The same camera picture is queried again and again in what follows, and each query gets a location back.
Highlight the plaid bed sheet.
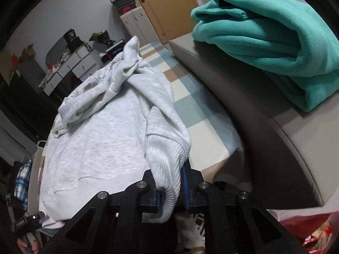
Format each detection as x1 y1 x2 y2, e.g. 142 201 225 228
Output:
28 42 245 215

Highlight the dark green bouquet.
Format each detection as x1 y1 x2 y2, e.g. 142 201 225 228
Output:
89 30 110 43

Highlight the person's left hand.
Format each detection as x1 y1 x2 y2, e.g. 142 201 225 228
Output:
17 234 40 253

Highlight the dark grey fridge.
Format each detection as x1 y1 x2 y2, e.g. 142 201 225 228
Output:
16 58 61 106

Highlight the pile of desk clutter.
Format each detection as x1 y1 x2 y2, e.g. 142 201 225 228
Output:
40 53 72 85

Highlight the grey bed frame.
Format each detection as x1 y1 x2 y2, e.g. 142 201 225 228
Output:
169 30 339 209

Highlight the white desk with drawers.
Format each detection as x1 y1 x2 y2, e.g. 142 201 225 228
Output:
42 45 104 96

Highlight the wooden door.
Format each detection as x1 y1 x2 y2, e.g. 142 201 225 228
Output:
122 0 200 44

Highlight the grey rounded mirror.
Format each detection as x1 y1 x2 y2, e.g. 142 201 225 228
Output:
46 36 71 68

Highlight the white suitcase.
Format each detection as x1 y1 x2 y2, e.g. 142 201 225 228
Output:
120 7 162 47

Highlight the blue plaid cloth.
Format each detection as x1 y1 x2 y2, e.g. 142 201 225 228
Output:
14 159 33 209

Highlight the open cardboard box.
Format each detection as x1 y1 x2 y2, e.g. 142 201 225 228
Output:
18 44 36 62

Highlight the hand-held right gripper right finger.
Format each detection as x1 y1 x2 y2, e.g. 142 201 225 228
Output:
181 161 310 254

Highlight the red plastic bag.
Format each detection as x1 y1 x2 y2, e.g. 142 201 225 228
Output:
278 213 339 254

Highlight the teal sweatshirt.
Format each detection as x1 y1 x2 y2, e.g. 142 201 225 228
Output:
191 0 339 112

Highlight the light grey hoodie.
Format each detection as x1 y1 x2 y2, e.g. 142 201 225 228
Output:
40 36 192 229

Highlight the black and red shoe box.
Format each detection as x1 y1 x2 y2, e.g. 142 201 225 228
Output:
118 2 137 16

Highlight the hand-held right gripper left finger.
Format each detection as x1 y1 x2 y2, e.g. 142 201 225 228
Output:
40 170 166 254

